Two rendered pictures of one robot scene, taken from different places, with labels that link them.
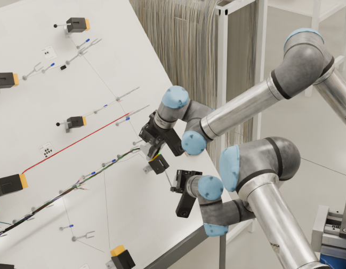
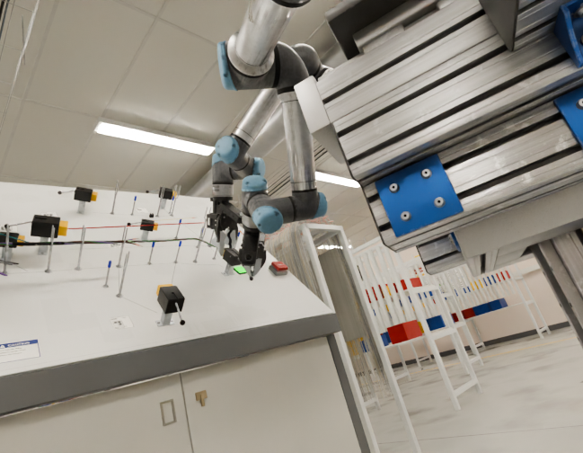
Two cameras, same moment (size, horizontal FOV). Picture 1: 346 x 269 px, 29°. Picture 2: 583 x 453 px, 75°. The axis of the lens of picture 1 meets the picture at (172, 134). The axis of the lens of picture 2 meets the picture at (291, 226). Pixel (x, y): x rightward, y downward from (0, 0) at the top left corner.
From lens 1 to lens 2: 191 cm
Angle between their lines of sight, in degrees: 52
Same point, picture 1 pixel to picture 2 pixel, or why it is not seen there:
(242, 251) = not seen: outside the picture
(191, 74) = not seen: hidden behind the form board
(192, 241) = (283, 331)
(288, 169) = (284, 49)
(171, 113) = (219, 170)
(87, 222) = (142, 288)
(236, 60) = (343, 297)
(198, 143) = (227, 139)
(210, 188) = (251, 179)
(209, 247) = (322, 371)
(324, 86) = not seen: hidden behind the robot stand
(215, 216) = (260, 200)
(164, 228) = (243, 312)
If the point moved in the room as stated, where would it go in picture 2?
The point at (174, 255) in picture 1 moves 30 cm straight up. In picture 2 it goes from (259, 337) to (235, 244)
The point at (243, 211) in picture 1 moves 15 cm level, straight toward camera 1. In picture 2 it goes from (295, 197) to (280, 176)
